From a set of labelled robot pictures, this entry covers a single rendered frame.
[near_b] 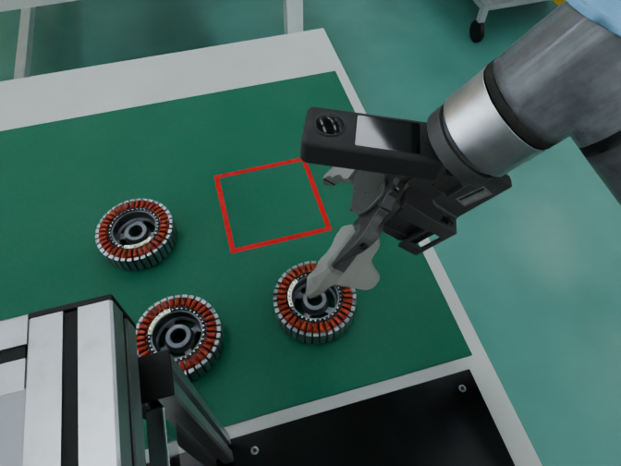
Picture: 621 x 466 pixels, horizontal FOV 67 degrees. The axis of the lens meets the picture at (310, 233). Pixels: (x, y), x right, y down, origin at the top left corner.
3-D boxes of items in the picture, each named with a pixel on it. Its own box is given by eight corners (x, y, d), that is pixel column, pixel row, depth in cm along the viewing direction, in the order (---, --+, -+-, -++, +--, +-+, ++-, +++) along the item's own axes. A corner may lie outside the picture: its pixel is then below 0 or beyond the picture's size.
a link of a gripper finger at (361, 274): (353, 329, 46) (407, 253, 44) (303, 308, 44) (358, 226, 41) (345, 311, 49) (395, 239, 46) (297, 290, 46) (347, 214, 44)
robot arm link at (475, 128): (487, 115, 30) (479, 41, 35) (434, 153, 34) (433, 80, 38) (559, 168, 33) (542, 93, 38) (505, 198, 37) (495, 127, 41)
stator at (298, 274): (358, 277, 69) (360, 264, 65) (349, 350, 62) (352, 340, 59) (282, 267, 69) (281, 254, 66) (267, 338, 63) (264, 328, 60)
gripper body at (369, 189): (410, 261, 46) (517, 204, 37) (339, 224, 42) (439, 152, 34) (411, 200, 50) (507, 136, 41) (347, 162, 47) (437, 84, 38)
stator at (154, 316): (241, 330, 64) (237, 319, 61) (187, 402, 59) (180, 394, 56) (178, 290, 67) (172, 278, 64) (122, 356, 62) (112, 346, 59)
